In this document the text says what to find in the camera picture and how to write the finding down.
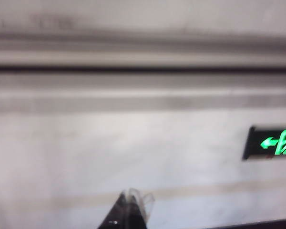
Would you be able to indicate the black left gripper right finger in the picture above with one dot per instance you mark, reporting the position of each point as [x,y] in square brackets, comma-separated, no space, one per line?
[137,212]

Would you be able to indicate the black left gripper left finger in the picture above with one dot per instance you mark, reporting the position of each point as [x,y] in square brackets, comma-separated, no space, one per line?
[119,212]

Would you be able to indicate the grey aluminium whiteboard tray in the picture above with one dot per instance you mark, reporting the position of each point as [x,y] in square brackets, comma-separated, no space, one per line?
[133,55]

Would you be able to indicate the white glossy whiteboard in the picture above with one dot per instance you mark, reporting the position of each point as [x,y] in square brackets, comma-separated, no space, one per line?
[143,14]

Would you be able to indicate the black green emergency exit sign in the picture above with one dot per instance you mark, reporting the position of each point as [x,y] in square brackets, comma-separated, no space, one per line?
[255,143]

